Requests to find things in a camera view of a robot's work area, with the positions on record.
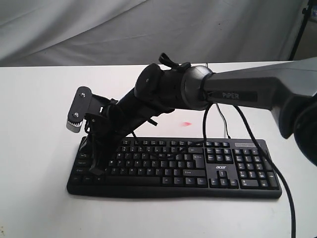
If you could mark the black tripod stand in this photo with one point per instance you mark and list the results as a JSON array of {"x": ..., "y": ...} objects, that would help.
[{"x": 307, "y": 13}]

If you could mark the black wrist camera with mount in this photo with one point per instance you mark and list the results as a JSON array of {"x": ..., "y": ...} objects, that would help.
[{"x": 84, "y": 102}]

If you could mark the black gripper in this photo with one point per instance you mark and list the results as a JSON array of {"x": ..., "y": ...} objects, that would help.
[{"x": 106, "y": 124}]

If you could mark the grey backdrop cloth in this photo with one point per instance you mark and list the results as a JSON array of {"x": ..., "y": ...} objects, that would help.
[{"x": 114, "y": 32}]

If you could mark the black acer keyboard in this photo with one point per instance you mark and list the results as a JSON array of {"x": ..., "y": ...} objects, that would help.
[{"x": 177, "y": 167}]

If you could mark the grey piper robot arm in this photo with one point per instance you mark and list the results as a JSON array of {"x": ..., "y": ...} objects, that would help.
[{"x": 288, "y": 90}]

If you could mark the red mark on table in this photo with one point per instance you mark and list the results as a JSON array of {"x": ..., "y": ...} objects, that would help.
[{"x": 184, "y": 124}]

